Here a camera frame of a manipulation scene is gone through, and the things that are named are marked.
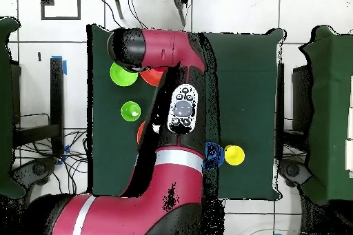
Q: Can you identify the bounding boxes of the large orange bowl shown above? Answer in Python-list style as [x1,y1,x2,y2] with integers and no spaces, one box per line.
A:
[139,67,168,88]
[137,120,146,145]

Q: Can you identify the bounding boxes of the green ridged cup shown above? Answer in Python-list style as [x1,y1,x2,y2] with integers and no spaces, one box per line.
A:
[120,101,142,122]

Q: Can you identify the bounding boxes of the tall smooth yellow cup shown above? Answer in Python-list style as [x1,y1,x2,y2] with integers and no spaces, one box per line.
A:
[223,144,245,166]

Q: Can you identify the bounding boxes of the green cloth covered table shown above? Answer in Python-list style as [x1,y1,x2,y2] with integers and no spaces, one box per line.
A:
[299,24,353,205]
[0,16,26,199]

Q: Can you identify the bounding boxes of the tangle of floor cables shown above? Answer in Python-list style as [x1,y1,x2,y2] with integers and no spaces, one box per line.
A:
[13,128,89,196]

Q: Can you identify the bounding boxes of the dark green table cloth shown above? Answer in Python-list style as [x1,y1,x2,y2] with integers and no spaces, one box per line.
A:
[86,23,285,201]

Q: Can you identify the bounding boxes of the small dark blue bowl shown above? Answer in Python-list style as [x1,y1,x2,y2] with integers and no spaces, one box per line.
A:
[202,141,225,170]

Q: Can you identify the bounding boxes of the black metal stand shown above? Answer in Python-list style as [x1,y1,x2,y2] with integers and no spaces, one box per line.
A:
[276,63,312,161]
[12,57,65,159]

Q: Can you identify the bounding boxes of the grey chair base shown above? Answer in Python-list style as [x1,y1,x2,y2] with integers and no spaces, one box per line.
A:
[278,159,312,189]
[10,156,60,189]

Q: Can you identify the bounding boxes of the small green bowl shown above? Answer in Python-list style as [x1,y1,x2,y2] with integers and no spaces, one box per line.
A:
[109,61,139,88]

